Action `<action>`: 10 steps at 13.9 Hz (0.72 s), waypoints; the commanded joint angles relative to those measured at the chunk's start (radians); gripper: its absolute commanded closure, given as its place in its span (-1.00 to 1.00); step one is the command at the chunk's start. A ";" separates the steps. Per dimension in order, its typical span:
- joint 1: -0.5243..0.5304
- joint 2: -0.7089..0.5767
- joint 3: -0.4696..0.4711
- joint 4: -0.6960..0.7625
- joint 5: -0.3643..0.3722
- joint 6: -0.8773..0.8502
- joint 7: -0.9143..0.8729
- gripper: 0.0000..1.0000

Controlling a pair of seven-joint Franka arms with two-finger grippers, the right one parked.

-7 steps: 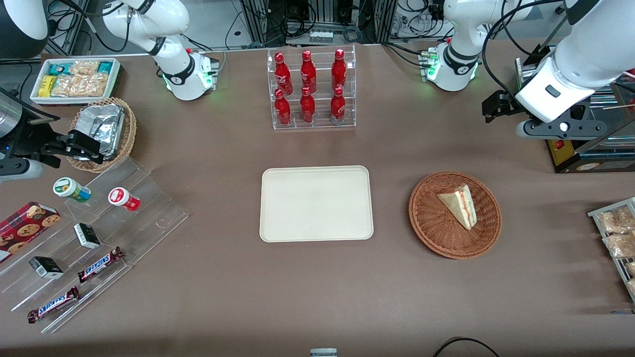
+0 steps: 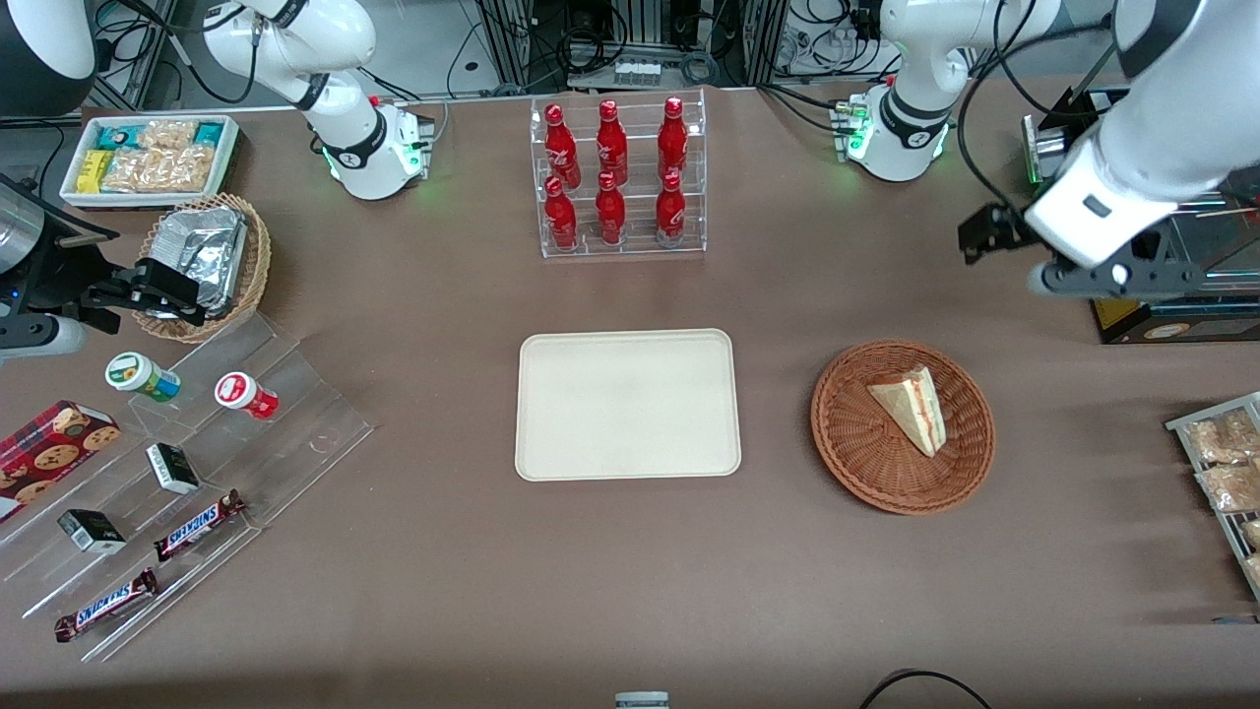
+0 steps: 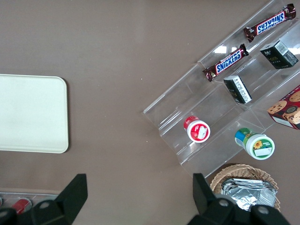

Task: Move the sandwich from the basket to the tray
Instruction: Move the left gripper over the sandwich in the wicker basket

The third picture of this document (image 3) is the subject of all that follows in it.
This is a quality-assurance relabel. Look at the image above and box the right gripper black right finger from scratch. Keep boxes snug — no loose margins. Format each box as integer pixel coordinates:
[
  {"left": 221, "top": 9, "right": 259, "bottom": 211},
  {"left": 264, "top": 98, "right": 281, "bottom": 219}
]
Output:
[{"left": 186, "top": 173, "right": 291, "bottom": 225}]

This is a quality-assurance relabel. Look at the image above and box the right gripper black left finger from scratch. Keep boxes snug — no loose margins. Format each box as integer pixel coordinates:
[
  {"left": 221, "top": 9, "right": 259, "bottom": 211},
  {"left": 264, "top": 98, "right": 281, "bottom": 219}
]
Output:
[{"left": 0, "top": 173, "right": 88, "bottom": 225}]

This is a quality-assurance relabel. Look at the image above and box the light wicker basket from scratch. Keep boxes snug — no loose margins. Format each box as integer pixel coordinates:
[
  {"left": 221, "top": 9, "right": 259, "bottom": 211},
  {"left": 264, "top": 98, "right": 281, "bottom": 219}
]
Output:
[{"left": 210, "top": 164, "right": 281, "bottom": 213}]

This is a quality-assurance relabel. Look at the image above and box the cream rectangular plastic tray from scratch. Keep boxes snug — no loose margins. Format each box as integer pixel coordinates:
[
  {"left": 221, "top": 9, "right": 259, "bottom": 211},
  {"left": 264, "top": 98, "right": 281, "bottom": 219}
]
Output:
[{"left": 0, "top": 74, "right": 69, "bottom": 154}]

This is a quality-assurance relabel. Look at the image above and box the silver foil wrapped pack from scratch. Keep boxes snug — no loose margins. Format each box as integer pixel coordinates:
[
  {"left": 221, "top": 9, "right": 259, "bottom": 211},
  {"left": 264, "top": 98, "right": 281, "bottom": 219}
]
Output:
[{"left": 221, "top": 177, "right": 278, "bottom": 211}]

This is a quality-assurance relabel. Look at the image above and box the red soda bottle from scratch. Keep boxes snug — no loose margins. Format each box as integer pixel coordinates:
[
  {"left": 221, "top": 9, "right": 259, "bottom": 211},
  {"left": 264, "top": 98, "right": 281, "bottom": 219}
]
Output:
[{"left": 11, "top": 198, "right": 32, "bottom": 215}]

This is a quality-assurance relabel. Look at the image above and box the clear acrylic bottle rack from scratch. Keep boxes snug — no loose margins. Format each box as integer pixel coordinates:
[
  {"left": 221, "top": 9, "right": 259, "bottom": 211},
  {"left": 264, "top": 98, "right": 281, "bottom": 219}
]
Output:
[{"left": 0, "top": 191, "right": 59, "bottom": 210}]

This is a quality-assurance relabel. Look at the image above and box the red lidded snack cup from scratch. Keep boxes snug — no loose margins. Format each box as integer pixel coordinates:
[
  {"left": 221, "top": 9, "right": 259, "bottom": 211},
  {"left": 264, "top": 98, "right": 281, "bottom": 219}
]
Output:
[{"left": 183, "top": 116, "right": 211, "bottom": 143}]

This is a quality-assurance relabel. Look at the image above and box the green sunflower label cup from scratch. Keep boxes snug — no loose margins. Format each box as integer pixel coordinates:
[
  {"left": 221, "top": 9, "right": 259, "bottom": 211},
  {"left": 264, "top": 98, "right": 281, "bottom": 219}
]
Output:
[{"left": 234, "top": 127, "right": 276, "bottom": 160}]

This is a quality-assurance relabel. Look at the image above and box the clear acrylic stepped stand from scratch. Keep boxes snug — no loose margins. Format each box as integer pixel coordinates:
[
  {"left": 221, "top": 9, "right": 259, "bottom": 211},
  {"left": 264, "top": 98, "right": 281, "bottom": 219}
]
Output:
[
  {"left": 198, "top": 0, "right": 300, "bottom": 132},
  {"left": 142, "top": 61, "right": 275, "bottom": 179}
]

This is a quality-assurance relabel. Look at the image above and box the small dark green box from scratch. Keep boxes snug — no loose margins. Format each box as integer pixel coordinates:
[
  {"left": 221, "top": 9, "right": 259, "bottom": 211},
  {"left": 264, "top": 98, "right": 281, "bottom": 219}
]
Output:
[
  {"left": 223, "top": 75, "right": 253, "bottom": 105},
  {"left": 259, "top": 39, "right": 300, "bottom": 70}
]

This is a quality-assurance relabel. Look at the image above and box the red chocolate chip cookie box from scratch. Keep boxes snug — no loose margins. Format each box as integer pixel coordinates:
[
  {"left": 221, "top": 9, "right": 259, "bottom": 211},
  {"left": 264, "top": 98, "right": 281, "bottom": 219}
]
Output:
[{"left": 267, "top": 84, "right": 300, "bottom": 131}]

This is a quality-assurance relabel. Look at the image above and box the Snickers chocolate bar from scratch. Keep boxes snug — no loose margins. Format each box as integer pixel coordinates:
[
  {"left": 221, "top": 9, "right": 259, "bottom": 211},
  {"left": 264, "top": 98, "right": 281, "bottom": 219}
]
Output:
[
  {"left": 243, "top": 3, "right": 297, "bottom": 43},
  {"left": 202, "top": 43, "right": 249, "bottom": 82}
]

